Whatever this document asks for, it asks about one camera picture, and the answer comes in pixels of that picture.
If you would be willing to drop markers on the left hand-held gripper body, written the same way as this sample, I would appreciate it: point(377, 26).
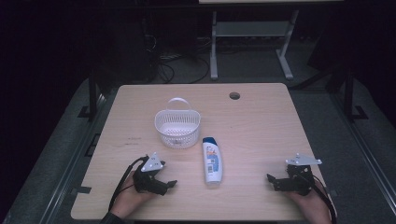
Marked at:
point(149, 182)

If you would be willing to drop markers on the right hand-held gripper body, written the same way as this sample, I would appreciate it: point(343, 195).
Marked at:
point(299, 183)

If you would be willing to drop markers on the white shampoo bottle blue cap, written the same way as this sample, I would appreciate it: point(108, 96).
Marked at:
point(211, 161)

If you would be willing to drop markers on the white plastic slotted basket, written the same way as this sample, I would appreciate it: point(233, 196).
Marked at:
point(177, 129)

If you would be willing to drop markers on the person's right hand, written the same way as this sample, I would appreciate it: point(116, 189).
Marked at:
point(311, 208)

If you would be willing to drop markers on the person's left hand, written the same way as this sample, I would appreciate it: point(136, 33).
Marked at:
point(127, 200)

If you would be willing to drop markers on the dark sleeve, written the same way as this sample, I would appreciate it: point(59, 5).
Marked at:
point(110, 219)

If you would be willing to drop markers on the black tape piece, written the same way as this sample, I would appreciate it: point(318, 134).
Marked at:
point(81, 189)

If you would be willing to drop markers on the black metal stand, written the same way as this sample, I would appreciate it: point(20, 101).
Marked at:
point(92, 96)
point(348, 96)

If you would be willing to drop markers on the aluminium rail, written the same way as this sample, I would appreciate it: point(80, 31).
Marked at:
point(367, 155)
point(70, 168)

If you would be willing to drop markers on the white metal stand frame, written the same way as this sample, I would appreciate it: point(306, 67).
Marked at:
point(213, 49)

